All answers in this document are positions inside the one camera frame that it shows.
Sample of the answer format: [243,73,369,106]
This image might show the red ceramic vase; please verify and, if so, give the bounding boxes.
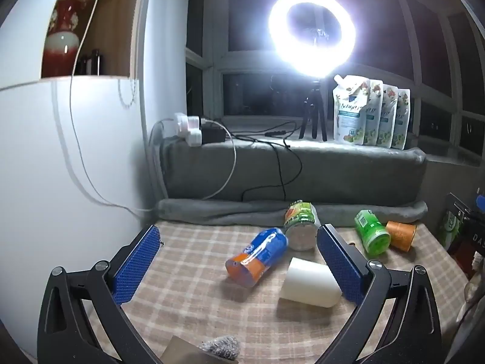
[41,0,87,79]

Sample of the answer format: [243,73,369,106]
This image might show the grey blanket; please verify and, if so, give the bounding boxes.
[156,136,429,229]

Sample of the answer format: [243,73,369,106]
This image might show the ring light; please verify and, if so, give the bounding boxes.
[267,0,358,79]

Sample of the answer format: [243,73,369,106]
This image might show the white plastic cup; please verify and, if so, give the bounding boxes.
[279,257,342,308]

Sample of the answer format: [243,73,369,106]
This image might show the white refill pouch with spout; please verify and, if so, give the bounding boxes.
[333,75,370,146]

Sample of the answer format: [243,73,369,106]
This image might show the clear plastic bag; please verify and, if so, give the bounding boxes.
[456,252,485,325]

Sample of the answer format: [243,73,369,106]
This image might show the dark bottles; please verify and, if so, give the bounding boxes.
[74,49,104,76]

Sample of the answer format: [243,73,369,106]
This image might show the black cable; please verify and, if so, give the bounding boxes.
[226,121,304,202]

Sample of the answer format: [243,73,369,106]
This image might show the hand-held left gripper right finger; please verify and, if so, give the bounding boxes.
[316,224,444,364]

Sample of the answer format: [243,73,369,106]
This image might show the green can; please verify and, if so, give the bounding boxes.
[354,209,391,256]

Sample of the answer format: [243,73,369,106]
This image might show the long white cable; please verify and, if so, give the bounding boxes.
[69,0,154,213]

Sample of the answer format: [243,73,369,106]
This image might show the green packet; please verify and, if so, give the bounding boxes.
[439,212,461,251]

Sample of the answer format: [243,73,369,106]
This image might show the black box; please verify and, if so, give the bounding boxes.
[444,193,485,255]

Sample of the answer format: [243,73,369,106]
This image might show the checkered tablecloth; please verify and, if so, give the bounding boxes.
[85,220,467,364]

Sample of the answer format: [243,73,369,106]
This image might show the window frame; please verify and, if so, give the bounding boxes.
[185,0,485,167]

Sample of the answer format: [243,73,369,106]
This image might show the steel wool scrubber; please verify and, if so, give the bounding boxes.
[201,335,242,362]

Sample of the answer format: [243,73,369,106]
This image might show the black tripod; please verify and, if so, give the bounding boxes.
[299,77,329,142]

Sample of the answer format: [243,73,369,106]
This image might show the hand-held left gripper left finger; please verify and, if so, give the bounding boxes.
[37,225,162,364]

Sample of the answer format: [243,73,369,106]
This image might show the white cabinet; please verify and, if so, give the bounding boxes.
[0,0,188,364]

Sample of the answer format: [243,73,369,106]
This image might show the white charger cable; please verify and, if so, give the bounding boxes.
[202,134,238,201]

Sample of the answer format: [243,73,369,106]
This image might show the black power strip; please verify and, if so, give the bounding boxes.
[201,120,228,145]

